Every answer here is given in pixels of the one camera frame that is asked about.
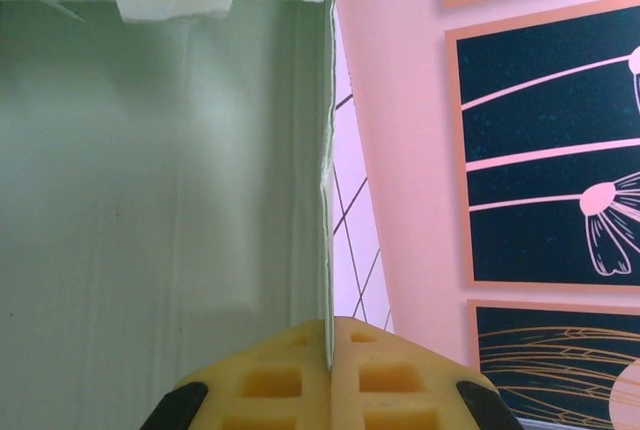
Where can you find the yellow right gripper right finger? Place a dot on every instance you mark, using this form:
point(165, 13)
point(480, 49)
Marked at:
point(390, 385)

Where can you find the light green paper box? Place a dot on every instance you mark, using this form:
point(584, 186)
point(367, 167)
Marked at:
point(150, 150)

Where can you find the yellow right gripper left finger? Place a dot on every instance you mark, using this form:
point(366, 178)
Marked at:
point(270, 385)

